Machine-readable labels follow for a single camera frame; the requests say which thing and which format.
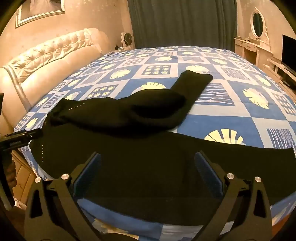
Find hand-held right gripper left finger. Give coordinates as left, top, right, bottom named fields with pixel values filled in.
left=24, top=152, right=102, bottom=241

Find small white desk fan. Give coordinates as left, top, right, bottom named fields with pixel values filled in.
left=120, top=32, right=134, bottom=48

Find black flat television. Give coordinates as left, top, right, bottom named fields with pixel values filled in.
left=281, top=34, right=296, bottom=73

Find black pants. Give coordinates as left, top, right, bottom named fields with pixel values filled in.
left=29, top=71, right=296, bottom=229

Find cream tufted headboard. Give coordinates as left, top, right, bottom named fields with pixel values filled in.
left=0, top=28, right=109, bottom=137

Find cream dressing table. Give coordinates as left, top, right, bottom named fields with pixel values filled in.
left=233, top=37, right=273, bottom=70

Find blue patterned bedspread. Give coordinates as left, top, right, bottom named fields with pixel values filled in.
left=14, top=46, right=296, bottom=241

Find framed wall picture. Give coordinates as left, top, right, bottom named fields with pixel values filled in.
left=15, top=0, right=65, bottom=29

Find dark green curtain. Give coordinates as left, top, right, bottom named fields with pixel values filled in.
left=127, top=0, right=238, bottom=52

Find cream television stand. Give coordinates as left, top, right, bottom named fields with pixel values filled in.
left=267, top=58, right=296, bottom=99

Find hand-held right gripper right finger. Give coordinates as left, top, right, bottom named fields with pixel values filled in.
left=194, top=151, right=273, bottom=241

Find person's left hand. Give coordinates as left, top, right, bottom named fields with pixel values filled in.
left=6, top=159, right=18, bottom=189

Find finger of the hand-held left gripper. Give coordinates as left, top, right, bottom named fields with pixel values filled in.
left=0, top=128, right=43, bottom=151

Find oval white-framed mirror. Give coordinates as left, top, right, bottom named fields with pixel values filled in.
left=250, top=6, right=269, bottom=40

